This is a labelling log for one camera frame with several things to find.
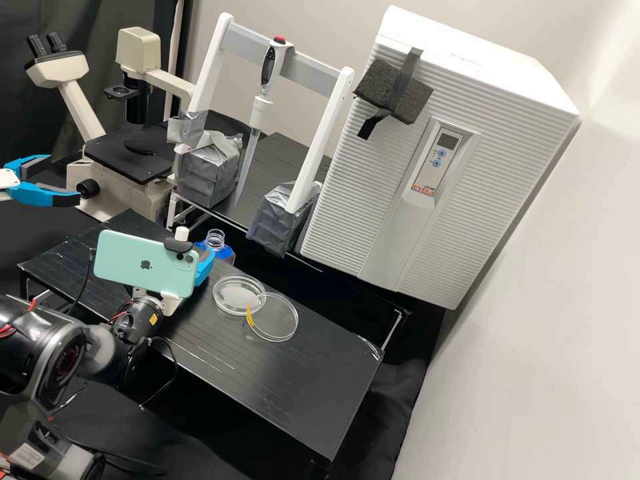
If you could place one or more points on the white pipette stand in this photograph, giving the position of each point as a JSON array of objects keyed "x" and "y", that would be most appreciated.
[{"x": 320, "y": 140}]

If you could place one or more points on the cream microscope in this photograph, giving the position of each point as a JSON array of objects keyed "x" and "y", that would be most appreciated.
[{"x": 75, "y": 95}]

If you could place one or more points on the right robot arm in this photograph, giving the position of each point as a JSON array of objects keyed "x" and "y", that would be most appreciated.
[{"x": 35, "y": 345}]

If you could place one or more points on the black platform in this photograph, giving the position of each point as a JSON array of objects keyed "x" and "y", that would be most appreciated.
[
  {"x": 280, "y": 380},
  {"x": 350, "y": 300},
  {"x": 272, "y": 160}
]

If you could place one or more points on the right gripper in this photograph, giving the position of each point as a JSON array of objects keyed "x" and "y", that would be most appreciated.
[{"x": 171, "y": 302}]

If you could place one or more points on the petri dish lid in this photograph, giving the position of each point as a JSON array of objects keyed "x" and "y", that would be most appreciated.
[{"x": 277, "y": 320}]

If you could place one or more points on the grey taped block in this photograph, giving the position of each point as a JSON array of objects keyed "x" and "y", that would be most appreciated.
[
  {"x": 272, "y": 220},
  {"x": 205, "y": 170}
]

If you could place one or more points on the right wrist camera phone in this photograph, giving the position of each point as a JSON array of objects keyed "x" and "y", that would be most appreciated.
[{"x": 135, "y": 262}]

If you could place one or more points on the petri dish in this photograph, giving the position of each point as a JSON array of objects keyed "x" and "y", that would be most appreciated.
[{"x": 237, "y": 295}]

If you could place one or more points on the pipette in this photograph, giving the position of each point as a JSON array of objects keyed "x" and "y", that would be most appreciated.
[{"x": 260, "y": 112}]

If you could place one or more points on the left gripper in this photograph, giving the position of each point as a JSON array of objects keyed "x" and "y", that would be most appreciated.
[{"x": 7, "y": 179}]

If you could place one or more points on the white incubator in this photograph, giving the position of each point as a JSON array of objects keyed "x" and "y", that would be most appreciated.
[{"x": 500, "y": 165}]

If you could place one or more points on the blue bottle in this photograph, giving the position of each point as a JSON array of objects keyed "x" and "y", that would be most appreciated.
[{"x": 216, "y": 244}]

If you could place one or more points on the incubator door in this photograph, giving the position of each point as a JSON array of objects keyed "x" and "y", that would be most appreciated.
[{"x": 365, "y": 190}]

